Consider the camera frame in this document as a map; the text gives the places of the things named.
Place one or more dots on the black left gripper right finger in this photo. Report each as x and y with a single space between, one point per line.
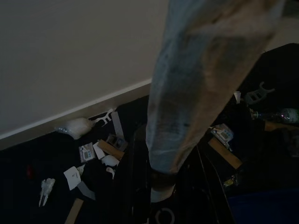
216 186

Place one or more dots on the crumpled white plastic bag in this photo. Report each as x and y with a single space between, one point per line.
78 127

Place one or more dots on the brown cardboard piece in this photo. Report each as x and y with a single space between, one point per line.
278 126

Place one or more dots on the small white card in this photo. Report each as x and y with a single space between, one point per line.
99 151

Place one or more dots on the grey plastic bottle carrier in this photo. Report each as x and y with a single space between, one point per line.
258 94

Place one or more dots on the crumpled white tissue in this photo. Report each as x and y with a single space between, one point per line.
109 160

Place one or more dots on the grey flat strip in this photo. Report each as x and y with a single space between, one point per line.
117 124

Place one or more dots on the yellow crumpled wrapper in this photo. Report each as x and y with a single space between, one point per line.
229 181

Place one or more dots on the light wooden stick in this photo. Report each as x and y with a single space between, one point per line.
74 211

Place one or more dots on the blue plastic bin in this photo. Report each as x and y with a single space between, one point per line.
264 207

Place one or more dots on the digital timer blister pack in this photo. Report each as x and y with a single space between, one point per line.
223 135
87 153

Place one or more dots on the white plastic bottle carrier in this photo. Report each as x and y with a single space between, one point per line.
104 119

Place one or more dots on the small white plastic scrap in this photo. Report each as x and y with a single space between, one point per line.
110 172

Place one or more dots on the white baseboard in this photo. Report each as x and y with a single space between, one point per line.
77 112

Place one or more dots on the small printed box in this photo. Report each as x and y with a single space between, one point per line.
117 141

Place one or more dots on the grey triangular paper piece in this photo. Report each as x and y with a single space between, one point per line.
86 191

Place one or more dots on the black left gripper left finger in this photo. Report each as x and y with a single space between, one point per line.
130 177

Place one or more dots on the clear green plastic bottle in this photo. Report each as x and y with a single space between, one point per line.
283 114

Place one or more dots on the white card with print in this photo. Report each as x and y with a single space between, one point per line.
73 177

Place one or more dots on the white paper scrap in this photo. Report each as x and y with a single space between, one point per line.
238 96

